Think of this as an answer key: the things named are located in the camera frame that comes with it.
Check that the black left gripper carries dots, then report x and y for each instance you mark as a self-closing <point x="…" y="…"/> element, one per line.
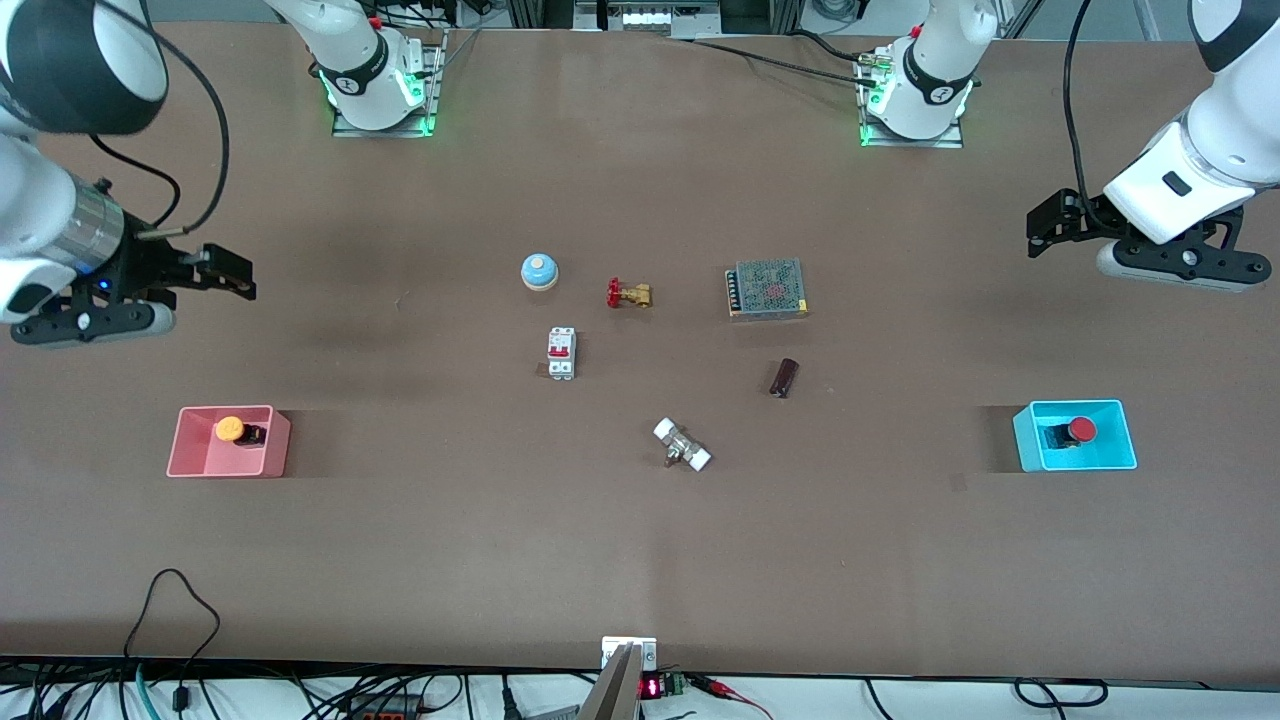
<point x="1068" y="218"/>

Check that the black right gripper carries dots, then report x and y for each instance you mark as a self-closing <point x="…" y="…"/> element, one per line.
<point x="146" y="267"/>

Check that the yellow push button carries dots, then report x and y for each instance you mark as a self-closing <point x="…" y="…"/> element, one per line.
<point x="229" y="429"/>

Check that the red push button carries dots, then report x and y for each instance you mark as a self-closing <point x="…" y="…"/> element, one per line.
<point x="1081" y="430"/>

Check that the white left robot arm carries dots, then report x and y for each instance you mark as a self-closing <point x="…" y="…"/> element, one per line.
<point x="1230" y="130"/>

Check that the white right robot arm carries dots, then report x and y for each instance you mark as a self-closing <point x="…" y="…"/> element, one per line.
<point x="30" y="200"/>

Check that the pink plastic bin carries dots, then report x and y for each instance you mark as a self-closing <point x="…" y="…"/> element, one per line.
<point x="200" y="455"/>

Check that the blue plastic bin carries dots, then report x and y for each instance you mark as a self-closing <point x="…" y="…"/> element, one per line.
<point x="1105" y="455"/>

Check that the metal mesh power supply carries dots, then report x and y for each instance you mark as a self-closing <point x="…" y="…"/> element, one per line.
<point x="768" y="290"/>

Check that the brown cylindrical capacitor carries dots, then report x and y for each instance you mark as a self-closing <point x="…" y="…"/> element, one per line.
<point x="785" y="377"/>

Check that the blue call bell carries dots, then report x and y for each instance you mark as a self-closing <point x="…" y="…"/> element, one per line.
<point x="539" y="270"/>

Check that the white red circuit breaker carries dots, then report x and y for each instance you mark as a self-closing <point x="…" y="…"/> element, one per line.
<point x="561" y="352"/>

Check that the metal fitting white caps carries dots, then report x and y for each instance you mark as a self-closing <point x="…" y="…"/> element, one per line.
<point x="682" y="445"/>

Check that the red alligator clip lead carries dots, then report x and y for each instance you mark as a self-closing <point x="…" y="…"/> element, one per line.
<point x="725" y="688"/>

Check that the red digit display module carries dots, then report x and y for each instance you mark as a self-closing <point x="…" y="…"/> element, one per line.
<point x="655" y="686"/>

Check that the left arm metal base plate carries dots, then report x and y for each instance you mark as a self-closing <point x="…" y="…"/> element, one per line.
<point x="915" y="142"/>

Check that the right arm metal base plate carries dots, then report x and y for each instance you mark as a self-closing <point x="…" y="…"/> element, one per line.
<point x="385" y="130"/>

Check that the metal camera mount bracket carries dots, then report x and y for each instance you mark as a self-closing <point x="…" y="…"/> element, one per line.
<point x="625" y="680"/>

